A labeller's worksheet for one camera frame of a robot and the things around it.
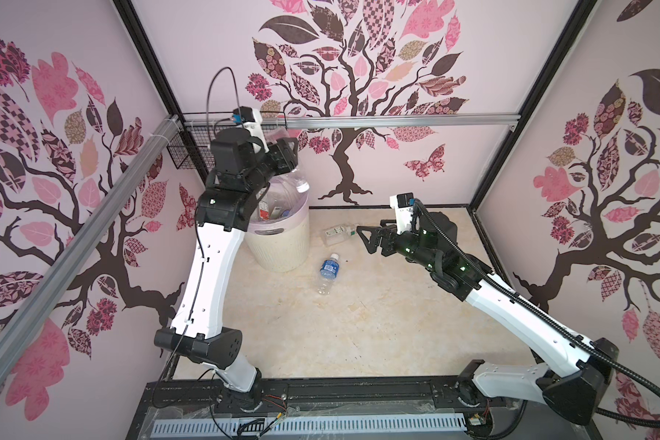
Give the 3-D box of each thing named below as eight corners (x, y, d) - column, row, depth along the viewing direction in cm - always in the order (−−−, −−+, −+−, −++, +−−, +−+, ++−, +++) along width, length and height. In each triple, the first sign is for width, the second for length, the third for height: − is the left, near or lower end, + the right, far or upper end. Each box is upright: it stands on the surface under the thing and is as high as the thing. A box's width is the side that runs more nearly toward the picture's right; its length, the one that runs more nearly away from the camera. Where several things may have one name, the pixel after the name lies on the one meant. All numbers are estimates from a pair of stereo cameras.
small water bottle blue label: (314, 292, 96) (312, 284, 92) (327, 258, 105) (327, 250, 101) (330, 296, 95) (329, 289, 91) (342, 262, 104) (342, 253, 100)
